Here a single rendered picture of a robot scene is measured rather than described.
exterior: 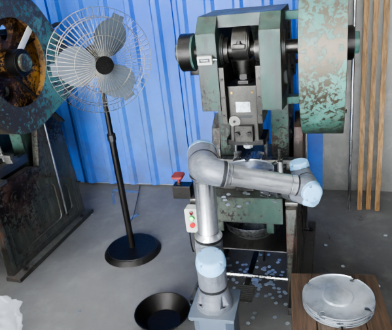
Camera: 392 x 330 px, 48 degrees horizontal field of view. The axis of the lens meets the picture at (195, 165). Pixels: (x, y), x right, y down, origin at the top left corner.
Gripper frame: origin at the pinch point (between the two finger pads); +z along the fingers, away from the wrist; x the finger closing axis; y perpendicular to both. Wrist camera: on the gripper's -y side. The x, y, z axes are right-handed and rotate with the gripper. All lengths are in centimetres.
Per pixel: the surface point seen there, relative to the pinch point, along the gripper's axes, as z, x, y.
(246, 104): 19.9, -29.3, -15.7
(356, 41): -19, -52, -49
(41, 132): 167, -13, 46
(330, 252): 19, 79, -69
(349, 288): -41, 45, -9
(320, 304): -39, 45, 8
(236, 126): 23.5, -19.2, -10.8
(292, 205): -5.4, 17.9, -15.0
